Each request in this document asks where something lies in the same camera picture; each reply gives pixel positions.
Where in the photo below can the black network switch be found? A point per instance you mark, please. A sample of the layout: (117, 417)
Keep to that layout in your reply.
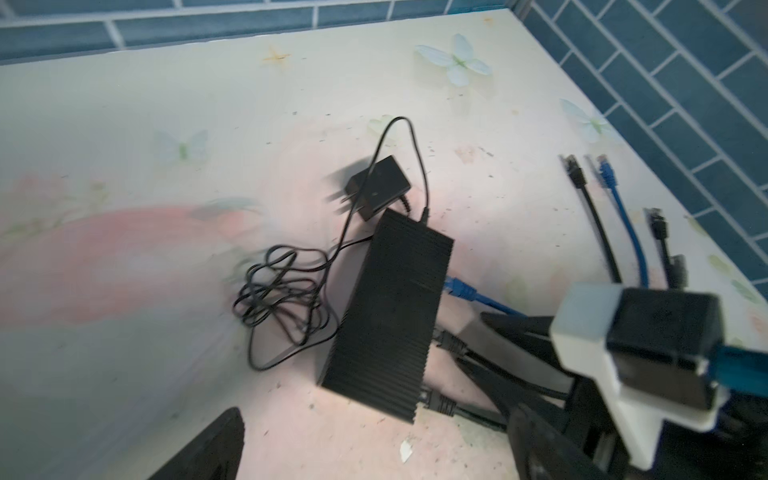
(380, 353)

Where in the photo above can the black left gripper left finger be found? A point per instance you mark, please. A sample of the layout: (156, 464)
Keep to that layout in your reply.
(215, 453)

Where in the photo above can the black power adapter with cable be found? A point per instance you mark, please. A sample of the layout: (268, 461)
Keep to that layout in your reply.
(289, 285)

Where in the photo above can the aluminium corner post right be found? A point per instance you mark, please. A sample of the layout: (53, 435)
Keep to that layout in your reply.
(520, 8)

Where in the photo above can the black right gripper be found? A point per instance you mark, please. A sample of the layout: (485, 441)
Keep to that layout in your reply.
(735, 449)

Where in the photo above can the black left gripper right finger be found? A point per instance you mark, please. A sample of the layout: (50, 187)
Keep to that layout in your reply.
(541, 452)

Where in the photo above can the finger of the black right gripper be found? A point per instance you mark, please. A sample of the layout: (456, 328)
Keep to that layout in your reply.
(507, 395)
(532, 334)

